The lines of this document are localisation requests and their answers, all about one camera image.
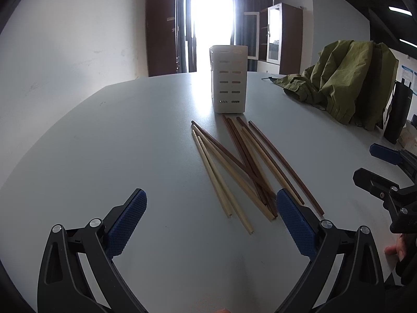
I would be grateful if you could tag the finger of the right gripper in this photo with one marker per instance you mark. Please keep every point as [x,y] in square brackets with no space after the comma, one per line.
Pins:
[384,153]
[375,184]

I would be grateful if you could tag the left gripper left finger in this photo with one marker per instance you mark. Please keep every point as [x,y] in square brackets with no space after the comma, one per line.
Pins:
[77,272]

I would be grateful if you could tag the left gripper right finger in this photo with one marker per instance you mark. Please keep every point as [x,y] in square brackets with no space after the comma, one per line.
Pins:
[360,278]

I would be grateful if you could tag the dark brown chopstick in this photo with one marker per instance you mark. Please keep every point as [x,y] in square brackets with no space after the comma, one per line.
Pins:
[227,153]
[269,161]
[249,162]
[289,168]
[237,144]

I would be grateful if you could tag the person's right hand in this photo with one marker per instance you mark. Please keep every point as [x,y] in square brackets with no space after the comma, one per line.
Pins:
[399,249]

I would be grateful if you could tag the black bottle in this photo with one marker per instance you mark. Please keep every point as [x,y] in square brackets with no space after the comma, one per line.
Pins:
[400,106]

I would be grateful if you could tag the olive green jacket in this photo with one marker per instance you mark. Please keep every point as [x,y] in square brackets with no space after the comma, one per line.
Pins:
[352,81]

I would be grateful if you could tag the glass door cabinet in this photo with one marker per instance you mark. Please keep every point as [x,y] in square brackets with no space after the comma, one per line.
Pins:
[280,39]

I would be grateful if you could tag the white slotted utensil holder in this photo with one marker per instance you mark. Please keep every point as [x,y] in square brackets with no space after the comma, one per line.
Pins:
[228,78]

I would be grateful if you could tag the dark blue curtain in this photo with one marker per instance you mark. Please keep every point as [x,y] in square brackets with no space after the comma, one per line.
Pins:
[246,23]

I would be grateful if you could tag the balcony glass door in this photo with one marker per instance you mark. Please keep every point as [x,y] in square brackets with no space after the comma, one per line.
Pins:
[207,23]

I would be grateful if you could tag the dark brown wooden wardrobe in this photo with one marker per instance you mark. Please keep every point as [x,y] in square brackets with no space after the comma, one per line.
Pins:
[163,56]

